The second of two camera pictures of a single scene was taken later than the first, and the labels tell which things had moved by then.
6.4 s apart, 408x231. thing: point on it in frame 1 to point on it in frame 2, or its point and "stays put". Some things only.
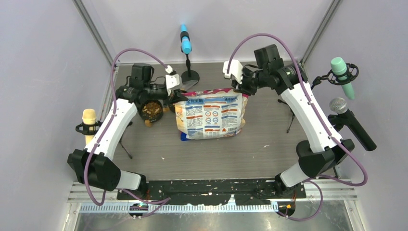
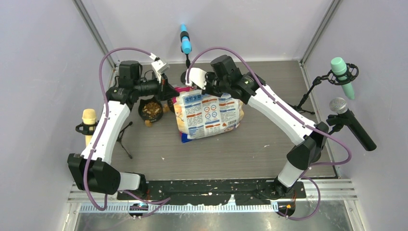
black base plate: x=207 y=192 stays put
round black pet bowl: x=172 y=108 stays put
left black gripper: x=177 y=96 to x=167 y=92
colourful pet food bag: x=210 y=114 stays put
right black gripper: x=243 y=88 to x=209 y=76
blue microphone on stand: x=189 y=76 stays put
